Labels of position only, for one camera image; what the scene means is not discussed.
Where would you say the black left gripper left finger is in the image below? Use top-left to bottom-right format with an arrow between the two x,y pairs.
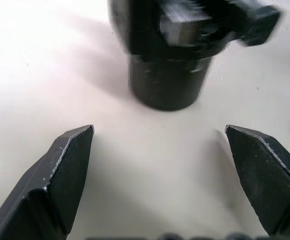
0,124 -> 95,240

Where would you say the black gripper body workpiece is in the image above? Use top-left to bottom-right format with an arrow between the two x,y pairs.
107,0 -> 283,112

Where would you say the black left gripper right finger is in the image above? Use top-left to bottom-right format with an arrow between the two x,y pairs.
224,124 -> 290,237

